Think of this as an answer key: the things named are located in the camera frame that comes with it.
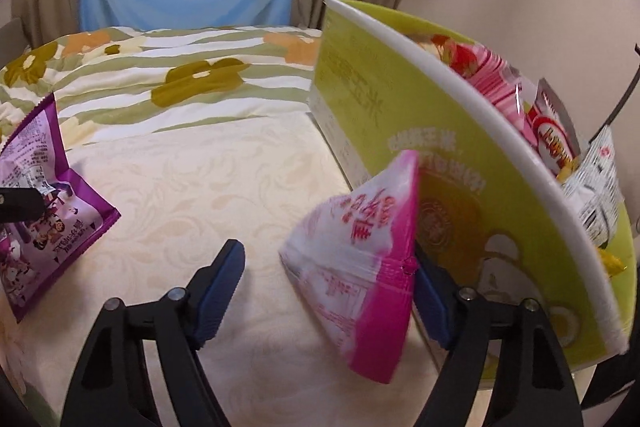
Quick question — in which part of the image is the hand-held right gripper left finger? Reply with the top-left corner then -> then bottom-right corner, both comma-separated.
60,238 -> 247,427

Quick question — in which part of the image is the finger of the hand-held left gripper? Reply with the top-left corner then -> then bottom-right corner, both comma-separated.
0,187 -> 47,224

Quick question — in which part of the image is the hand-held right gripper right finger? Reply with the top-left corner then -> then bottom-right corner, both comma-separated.
411,242 -> 583,427

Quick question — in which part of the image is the large purple snack packet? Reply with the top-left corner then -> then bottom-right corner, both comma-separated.
0,92 -> 122,324

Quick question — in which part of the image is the pink and white snack packet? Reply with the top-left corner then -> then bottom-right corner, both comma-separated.
279,150 -> 421,384

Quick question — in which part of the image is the green cardboard box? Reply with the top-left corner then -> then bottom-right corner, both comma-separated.
306,0 -> 640,390

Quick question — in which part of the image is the yellow wrapper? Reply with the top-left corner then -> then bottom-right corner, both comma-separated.
597,247 -> 627,279

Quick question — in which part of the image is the floral striped blanket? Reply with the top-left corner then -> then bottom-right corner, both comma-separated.
0,26 -> 323,152

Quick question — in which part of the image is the white text-covered snack packet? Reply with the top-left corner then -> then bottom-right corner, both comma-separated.
557,127 -> 626,248

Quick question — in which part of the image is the red and white snack packet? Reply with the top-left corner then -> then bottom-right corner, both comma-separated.
527,79 -> 583,180

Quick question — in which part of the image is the pink striped snack packet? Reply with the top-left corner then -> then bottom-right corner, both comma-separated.
430,34 -> 531,148

